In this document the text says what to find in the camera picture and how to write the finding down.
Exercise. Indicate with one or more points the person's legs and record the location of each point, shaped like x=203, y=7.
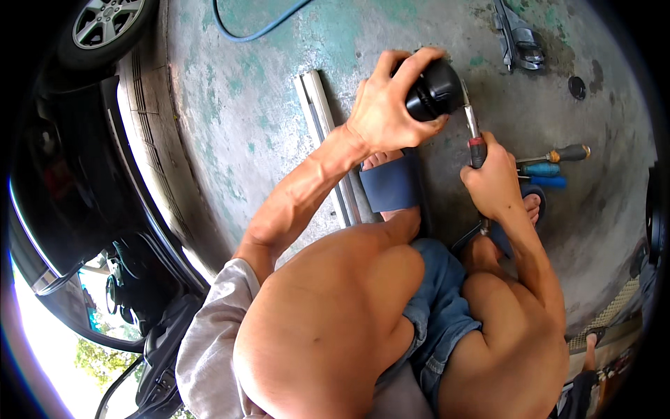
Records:
x=335, y=324

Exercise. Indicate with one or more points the black car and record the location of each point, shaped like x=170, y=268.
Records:
x=83, y=209

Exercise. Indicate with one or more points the black tire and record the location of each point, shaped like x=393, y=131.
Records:
x=654, y=214

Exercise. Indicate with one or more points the white metal trim strip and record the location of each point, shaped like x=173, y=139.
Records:
x=322, y=120

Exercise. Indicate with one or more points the person's left hand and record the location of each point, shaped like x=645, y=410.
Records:
x=374, y=115

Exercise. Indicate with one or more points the black round cap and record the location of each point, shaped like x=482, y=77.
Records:
x=577, y=87

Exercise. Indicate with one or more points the person's body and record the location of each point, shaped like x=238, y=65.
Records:
x=214, y=340

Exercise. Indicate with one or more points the black cylindrical filter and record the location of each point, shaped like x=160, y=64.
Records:
x=434, y=91

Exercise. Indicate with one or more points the perforated yellow mat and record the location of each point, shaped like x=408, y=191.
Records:
x=610, y=311

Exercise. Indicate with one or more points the grey metal car part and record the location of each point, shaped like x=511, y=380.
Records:
x=518, y=39

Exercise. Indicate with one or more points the car wheel with silver rim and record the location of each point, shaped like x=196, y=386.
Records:
x=102, y=26

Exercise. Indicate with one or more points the person's right hand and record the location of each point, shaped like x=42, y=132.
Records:
x=494, y=183

